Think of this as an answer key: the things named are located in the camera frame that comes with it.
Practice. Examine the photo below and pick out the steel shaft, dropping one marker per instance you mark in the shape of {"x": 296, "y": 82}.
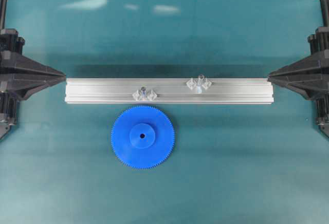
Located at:
{"x": 199, "y": 84}
{"x": 143, "y": 93}

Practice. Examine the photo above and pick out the aluminium extrusion rail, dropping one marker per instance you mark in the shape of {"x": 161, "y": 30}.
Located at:
{"x": 168, "y": 90}

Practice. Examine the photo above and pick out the large blue plastic gear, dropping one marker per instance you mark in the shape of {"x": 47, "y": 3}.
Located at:
{"x": 142, "y": 137}

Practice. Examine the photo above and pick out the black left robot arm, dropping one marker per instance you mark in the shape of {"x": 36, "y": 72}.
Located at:
{"x": 21, "y": 77}

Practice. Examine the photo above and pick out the left steel shaft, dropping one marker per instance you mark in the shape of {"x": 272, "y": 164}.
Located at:
{"x": 143, "y": 93}

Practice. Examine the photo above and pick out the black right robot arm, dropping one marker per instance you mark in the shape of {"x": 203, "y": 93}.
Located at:
{"x": 309, "y": 76}

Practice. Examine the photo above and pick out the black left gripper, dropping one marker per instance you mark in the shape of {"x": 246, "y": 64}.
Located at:
{"x": 12, "y": 61}

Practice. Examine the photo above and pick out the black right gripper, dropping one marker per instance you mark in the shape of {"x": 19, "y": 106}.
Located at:
{"x": 316, "y": 63}

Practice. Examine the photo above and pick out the right steel shaft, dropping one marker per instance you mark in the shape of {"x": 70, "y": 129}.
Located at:
{"x": 199, "y": 84}

